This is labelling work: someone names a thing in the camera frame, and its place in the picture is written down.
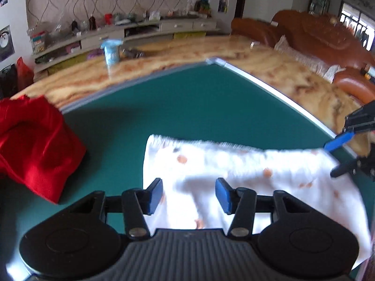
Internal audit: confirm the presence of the glass display cabinet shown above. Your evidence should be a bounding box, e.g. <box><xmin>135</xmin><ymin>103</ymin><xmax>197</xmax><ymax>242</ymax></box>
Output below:
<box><xmin>309</xmin><ymin>0</ymin><xmax>330</xmax><ymax>15</ymax></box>

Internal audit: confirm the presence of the small dark object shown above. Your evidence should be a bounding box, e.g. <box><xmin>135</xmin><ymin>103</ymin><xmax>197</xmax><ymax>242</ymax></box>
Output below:
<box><xmin>123</xmin><ymin>48</ymin><xmax>144</xmax><ymax>59</ymax></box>

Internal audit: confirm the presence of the wall poster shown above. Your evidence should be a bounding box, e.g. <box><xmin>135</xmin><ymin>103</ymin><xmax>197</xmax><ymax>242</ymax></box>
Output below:
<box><xmin>0</xmin><ymin>25</ymin><xmax>15</xmax><ymax>63</ymax></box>

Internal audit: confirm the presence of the red plastic bag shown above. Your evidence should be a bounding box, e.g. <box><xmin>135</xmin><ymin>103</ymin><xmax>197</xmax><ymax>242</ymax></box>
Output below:
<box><xmin>16</xmin><ymin>56</ymin><xmax>34</xmax><ymax>87</ymax></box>

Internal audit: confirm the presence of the black bag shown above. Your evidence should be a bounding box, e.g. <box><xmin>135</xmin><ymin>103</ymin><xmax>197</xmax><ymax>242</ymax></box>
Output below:
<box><xmin>0</xmin><ymin>64</ymin><xmax>19</xmax><ymax>100</ymax></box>

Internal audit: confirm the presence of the orange brown leather sofa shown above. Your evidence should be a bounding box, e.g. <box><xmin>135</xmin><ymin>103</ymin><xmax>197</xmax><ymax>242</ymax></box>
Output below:
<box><xmin>231</xmin><ymin>9</ymin><xmax>375</xmax><ymax>104</ymax></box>

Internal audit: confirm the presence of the blue white plastic cup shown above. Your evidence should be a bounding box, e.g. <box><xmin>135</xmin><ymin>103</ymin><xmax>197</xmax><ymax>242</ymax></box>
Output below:
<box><xmin>100</xmin><ymin>39</ymin><xmax>124</xmax><ymax>66</ymax></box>

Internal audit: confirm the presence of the green table mat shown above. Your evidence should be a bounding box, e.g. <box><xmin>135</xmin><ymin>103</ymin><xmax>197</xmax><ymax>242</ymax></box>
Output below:
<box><xmin>0</xmin><ymin>58</ymin><xmax>365</xmax><ymax>281</ymax></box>

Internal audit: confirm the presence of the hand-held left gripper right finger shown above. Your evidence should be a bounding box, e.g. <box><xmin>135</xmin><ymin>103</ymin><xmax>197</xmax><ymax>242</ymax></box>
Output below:
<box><xmin>215</xmin><ymin>177</ymin><xmax>316</xmax><ymax>238</ymax></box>

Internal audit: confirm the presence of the white polka dot shirt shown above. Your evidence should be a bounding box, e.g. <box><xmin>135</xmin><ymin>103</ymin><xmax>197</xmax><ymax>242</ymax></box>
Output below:
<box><xmin>143</xmin><ymin>134</ymin><xmax>372</xmax><ymax>270</ymax></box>

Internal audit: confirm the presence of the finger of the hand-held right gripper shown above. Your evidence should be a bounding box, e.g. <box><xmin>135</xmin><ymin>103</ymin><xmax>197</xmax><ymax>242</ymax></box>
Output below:
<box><xmin>330</xmin><ymin>155</ymin><xmax>375</xmax><ymax>181</ymax></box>
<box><xmin>324</xmin><ymin>100</ymin><xmax>375</xmax><ymax>153</ymax></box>

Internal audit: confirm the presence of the beige TV cabinet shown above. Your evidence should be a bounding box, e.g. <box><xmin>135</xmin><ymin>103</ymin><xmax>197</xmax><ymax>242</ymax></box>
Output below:
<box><xmin>29</xmin><ymin>18</ymin><xmax>221</xmax><ymax>74</ymax></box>

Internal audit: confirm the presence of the red garment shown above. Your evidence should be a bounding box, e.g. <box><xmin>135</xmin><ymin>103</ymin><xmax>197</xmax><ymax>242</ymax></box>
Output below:
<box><xmin>0</xmin><ymin>95</ymin><xmax>87</xmax><ymax>205</ymax></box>

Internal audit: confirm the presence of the pale sofa throw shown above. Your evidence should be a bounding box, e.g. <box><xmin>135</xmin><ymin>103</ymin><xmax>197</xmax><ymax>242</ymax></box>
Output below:
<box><xmin>274</xmin><ymin>34</ymin><xmax>346</xmax><ymax>83</ymax></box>

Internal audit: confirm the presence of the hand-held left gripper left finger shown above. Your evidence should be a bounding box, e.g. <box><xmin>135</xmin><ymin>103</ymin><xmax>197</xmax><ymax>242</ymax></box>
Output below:
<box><xmin>63</xmin><ymin>178</ymin><xmax>164</xmax><ymax>238</ymax></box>

